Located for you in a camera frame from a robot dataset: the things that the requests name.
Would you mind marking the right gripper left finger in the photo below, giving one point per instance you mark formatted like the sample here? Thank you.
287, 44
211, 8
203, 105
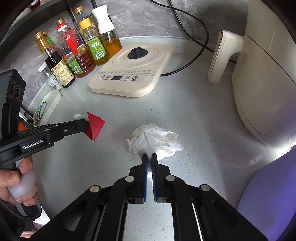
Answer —
99, 213

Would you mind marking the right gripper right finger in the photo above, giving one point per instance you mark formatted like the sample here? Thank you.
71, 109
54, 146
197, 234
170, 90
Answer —
199, 213

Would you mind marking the red triangular paper piece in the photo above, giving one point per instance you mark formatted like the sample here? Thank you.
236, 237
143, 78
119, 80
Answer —
95, 124

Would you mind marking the white tissue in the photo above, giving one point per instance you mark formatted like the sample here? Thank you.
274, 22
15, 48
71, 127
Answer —
149, 139

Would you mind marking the purple plastic trash bucket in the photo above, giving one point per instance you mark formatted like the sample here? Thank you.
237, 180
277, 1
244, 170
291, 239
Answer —
268, 202

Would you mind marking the black metal kitchen rack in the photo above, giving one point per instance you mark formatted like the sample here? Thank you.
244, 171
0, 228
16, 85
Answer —
30, 22

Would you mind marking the person's left hand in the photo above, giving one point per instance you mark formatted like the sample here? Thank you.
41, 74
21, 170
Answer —
12, 178

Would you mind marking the green packet in tray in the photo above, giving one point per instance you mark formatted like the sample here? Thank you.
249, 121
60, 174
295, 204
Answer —
39, 113

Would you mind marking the white plastic tray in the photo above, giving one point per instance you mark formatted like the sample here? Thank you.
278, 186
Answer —
52, 98

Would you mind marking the small white cap bottle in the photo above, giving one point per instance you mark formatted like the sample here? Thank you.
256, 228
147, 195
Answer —
52, 82

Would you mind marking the dark soy sauce bottle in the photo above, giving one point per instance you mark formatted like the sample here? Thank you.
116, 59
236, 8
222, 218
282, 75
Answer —
54, 60

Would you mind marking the red cap oil bottle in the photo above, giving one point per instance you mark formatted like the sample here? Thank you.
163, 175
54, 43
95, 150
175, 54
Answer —
74, 50

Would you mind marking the yellow cap green label bottle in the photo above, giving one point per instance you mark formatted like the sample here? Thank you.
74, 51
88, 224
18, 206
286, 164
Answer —
90, 34

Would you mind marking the cream induction cooker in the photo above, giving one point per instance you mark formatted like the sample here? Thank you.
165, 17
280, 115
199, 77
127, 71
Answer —
132, 72

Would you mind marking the white top oil sprayer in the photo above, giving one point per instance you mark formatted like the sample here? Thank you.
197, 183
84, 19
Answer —
107, 31

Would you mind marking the gold cap clear bottle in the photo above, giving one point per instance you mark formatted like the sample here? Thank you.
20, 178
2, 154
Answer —
80, 14

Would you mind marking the cream air fryer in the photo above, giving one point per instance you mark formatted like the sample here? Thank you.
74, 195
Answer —
263, 78

